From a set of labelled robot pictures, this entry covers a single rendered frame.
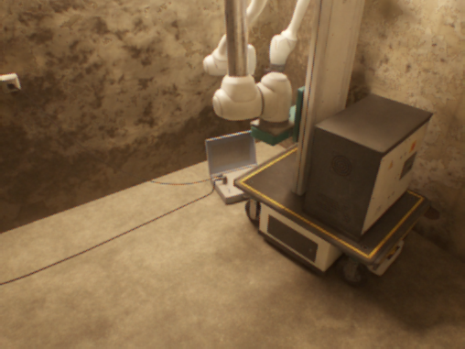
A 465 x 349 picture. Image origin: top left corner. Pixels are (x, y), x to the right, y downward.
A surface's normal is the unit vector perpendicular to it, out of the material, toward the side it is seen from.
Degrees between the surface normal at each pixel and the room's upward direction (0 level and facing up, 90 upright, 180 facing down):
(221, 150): 75
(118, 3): 90
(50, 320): 0
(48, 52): 90
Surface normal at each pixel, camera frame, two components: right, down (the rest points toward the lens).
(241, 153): 0.43, 0.28
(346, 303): 0.03, -0.83
